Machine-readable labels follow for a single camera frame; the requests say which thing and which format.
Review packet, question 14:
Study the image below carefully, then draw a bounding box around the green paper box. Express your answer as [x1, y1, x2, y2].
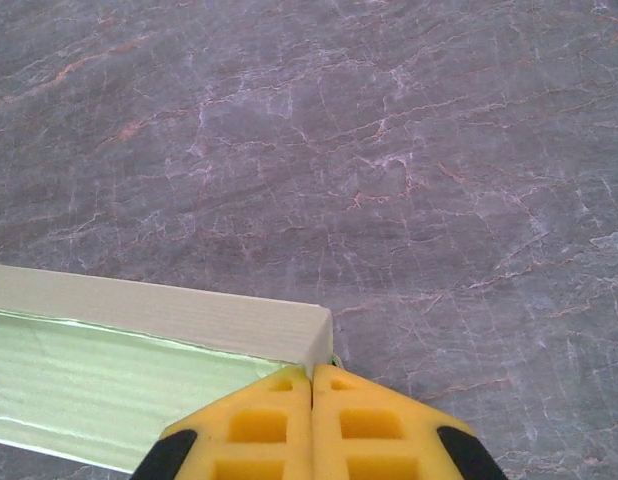
[0, 263, 336, 474]

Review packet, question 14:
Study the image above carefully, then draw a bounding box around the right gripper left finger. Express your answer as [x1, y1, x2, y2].
[128, 366, 314, 480]

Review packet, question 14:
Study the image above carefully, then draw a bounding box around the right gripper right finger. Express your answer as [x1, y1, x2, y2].
[311, 363, 510, 480]

